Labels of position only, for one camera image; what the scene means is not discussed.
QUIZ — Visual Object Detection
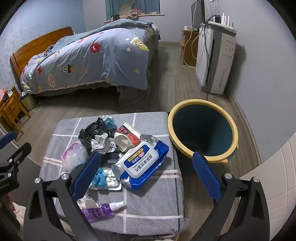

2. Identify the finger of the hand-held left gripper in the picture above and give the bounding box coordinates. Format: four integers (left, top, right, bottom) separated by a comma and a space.
0, 132, 16, 149
8, 142, 32, 167

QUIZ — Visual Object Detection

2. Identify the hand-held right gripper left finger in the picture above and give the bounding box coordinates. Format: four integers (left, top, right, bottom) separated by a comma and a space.
23, 152, 102, 241

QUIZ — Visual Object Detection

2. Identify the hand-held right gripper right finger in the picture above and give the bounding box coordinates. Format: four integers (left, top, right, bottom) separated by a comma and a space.
192, 151, 270, 241

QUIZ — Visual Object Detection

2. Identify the teal glove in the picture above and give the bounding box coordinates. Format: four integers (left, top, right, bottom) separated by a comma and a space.
92, 167, 108, 188

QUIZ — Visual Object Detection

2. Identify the clear pink plastic bag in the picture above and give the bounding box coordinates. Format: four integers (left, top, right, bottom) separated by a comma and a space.
60, 141, 89, 173

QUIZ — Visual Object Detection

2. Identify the silver printed box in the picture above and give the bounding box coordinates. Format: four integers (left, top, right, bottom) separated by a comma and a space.
102, 151, 125, 169

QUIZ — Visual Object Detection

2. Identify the silver wrapper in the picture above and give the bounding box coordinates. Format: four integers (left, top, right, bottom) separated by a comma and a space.
91, 134, 116, 153

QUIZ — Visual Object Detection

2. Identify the black plastic bag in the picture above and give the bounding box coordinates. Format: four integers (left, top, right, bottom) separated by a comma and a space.
78, 117, 116, 153

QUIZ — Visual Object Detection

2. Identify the purple spray bottle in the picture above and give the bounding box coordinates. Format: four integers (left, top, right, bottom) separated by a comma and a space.
82, 201, 126, 224

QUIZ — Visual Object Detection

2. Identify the yellow-rimmed teal bin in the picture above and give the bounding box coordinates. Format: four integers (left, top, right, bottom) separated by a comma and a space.
168, 99, 239, 165

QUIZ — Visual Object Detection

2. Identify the teal cloth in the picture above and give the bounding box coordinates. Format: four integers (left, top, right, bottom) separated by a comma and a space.
102, 116, 117, 131

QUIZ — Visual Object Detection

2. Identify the red and white paper cup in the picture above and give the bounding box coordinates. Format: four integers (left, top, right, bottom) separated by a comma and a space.
114, 122, 141, 151

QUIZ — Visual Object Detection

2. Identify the blue wet wipes pack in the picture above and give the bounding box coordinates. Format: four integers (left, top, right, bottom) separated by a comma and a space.
111, 140, 170, 190

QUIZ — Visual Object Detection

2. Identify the wooden chair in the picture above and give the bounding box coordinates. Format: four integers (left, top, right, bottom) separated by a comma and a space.
0, 86, 31, 139

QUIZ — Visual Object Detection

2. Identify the small green bin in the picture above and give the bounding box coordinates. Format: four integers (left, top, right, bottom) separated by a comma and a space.
19, 93, 36, 112

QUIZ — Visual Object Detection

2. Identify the grey checked cushion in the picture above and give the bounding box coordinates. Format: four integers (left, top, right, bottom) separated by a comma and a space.
39, 112, 191, 237

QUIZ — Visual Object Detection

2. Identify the white tiled cabinet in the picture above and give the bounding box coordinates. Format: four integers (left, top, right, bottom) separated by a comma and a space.
239, 132, 296, 241

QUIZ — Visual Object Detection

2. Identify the grey bed sheet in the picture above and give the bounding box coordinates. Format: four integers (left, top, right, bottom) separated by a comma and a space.
35, 35, 161, 109

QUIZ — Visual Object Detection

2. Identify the bed with blue duvet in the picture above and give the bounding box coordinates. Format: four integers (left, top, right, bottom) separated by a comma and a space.
20, 19, 160, 94

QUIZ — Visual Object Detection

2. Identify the white air purifier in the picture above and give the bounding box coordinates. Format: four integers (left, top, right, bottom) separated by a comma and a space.
195, 23, 237, 95

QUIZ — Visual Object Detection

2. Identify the wooden cabinet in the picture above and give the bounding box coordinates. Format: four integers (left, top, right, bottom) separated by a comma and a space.
180, 26, 200, 68

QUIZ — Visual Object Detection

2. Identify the white router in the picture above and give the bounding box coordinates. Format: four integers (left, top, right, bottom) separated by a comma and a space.
207, 13, 237, 33

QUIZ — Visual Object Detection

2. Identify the dark monitor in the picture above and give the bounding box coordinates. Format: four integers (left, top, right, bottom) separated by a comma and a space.
191, 0, 206, 29

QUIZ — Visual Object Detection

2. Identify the teal curtain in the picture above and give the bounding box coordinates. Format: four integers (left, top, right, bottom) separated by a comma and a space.
105, 0, 161, 22

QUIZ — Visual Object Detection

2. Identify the pile of clothes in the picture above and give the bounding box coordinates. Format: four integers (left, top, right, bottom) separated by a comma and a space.
111, 2, 148, 20

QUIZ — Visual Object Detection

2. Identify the wooden windowsill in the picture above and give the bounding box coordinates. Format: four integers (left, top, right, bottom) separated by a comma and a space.
105, 13, 166, 23

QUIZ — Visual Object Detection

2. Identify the wooden bed frame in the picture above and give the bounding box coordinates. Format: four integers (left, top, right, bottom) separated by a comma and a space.
10, 26, 74, 80

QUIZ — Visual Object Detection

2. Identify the black cable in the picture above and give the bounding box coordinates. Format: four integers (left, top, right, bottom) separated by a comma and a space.
203, 15, 216, 102

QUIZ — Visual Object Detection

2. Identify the beige cable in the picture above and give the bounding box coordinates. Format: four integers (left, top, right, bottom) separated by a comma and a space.
183, 29, 197, 67

